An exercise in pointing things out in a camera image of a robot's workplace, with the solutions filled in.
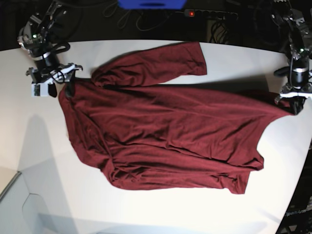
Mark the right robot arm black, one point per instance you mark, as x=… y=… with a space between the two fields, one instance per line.
x=35 y=39

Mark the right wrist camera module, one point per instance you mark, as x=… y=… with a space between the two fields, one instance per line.
x=39 y=90

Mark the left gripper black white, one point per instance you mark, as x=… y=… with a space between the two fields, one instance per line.
x=297 y=89

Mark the blue box at table back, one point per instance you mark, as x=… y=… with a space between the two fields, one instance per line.
x=151 y=4

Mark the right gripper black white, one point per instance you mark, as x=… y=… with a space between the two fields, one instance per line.
x=50 y=71

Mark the dark red long-sleeve t-shirt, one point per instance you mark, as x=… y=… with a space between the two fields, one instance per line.
x=144 y=135

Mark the black OpenArm labelled case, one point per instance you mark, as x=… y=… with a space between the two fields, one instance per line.
x=298 y=216

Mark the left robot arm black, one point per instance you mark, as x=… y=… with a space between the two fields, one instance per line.
x=297 y=52

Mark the black power strip red light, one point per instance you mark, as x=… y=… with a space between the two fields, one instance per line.
x=212 y=15

